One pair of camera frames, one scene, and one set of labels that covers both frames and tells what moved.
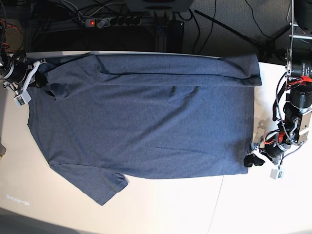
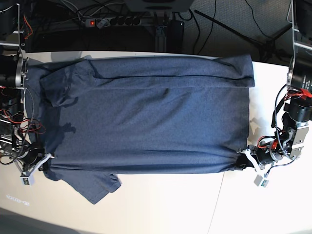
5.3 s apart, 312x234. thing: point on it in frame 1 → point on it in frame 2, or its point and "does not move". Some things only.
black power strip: (115, 21) does not move
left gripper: (17, 72) → (33, 160)
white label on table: (16, 199) does not move
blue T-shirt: (110, 117) does not move
